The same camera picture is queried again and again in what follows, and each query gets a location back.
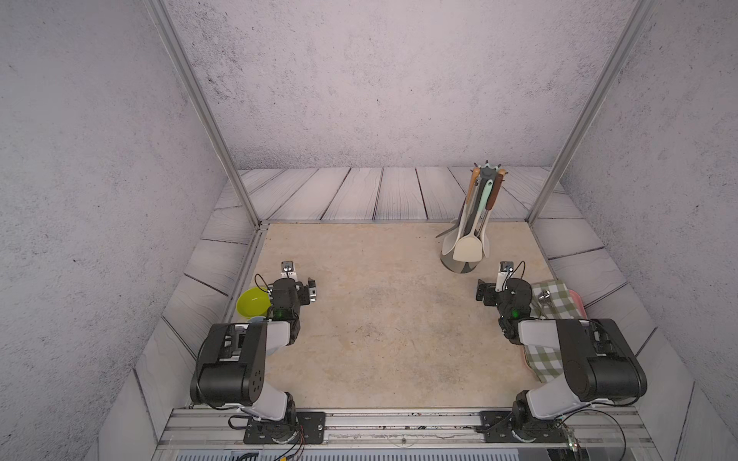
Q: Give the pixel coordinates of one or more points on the cream spatula light wood handle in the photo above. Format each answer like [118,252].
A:
[450,240]

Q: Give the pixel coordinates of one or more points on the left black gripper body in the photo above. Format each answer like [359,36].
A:
[303,296]

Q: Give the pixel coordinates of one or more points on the grey utensil rack stand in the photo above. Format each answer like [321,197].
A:
[487,172]

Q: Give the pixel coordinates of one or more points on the right aluminium frame post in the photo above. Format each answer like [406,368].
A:
[613,66]

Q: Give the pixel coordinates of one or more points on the aluminium frame post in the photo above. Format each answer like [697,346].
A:
[613,66]
[184,70]

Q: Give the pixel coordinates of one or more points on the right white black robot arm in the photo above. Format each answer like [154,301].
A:
[580,361]

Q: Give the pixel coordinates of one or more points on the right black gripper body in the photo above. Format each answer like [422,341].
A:
[493,298]

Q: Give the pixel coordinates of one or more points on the aluminium mounting rail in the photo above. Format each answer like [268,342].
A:
[409,434]

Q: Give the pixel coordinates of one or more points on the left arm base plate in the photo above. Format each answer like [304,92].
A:
[285,429]

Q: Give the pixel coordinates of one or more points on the left aluminium frame post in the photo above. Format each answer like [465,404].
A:
[184,70]

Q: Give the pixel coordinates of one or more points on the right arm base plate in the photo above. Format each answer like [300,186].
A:
[504,427]

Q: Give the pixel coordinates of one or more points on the pink plate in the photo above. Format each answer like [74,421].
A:
[578,303]

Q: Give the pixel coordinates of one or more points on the grey spatula mint handle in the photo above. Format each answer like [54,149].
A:
[448,231]

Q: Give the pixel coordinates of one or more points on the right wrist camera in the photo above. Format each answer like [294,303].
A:
[506,269]

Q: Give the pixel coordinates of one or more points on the lime green bowl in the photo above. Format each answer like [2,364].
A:
[254,302]

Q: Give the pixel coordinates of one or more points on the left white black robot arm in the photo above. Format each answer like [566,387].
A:
[230,369]

